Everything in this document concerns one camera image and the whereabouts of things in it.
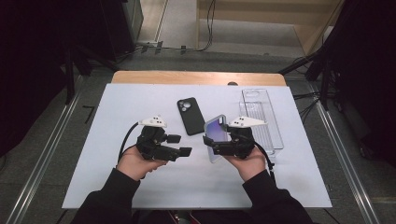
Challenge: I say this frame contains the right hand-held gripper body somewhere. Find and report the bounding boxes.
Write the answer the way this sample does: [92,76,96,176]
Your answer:
[212,115,269,161]

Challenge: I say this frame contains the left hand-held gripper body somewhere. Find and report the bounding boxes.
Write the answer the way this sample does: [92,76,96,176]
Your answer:
[135,115,182,162]

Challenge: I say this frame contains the iridescent phone case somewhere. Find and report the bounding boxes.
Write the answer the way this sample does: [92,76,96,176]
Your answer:
[204,114,233,164]

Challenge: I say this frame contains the black phone case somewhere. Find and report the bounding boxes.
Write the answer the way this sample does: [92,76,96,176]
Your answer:
[177,96,208,136]

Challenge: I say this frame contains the clear plastic tray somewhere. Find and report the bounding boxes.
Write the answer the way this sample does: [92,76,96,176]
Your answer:
[238,88,285,157]

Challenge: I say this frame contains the person's right hand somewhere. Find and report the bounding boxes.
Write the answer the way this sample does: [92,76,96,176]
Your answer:
[223,146,267,183]

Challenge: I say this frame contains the person's left hand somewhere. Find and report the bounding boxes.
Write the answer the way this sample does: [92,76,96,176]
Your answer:
[116,145,169,182]

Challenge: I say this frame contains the white board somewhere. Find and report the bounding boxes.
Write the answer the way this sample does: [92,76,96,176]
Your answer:
[61,82,332,209]

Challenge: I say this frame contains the wooden table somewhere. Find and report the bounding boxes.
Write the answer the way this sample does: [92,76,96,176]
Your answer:
[110,70,288,87]

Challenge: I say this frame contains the black metal stand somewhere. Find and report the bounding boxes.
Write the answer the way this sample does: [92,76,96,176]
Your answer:
[278,49,334,110]
[64,46,120,105]

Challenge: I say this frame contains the light wooden shelf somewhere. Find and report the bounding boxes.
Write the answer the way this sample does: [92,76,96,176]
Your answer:
[195,0,344,57]

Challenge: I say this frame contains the dark cabinet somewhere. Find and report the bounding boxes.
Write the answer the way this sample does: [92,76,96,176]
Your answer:
[99,0,145,62]

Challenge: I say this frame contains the dark curtain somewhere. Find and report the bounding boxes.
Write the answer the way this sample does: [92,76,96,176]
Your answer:
[323,0,396,166]
[0,0,104,157]

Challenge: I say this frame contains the left hand-held gripper cable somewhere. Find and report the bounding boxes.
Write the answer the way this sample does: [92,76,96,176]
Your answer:
[117,121,148,164]

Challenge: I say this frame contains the hand-held gripper cable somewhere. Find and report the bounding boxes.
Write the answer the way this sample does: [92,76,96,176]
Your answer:
[253,141,278,185]
[117,121,148,164]

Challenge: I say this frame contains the right hand-held gripper cable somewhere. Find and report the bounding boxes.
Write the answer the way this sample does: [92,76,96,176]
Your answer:
[253,141,278,185]

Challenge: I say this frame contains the black floor cables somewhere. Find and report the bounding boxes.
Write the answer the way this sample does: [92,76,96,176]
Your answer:
[292,91,325,122]

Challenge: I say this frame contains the hanging black cable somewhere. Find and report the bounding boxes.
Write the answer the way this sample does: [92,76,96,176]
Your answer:
[199,0,218,52]

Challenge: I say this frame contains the aluminium floor rail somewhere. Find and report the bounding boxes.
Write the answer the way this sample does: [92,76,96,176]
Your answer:
[6,92,82,224]
[314,99,382,224]

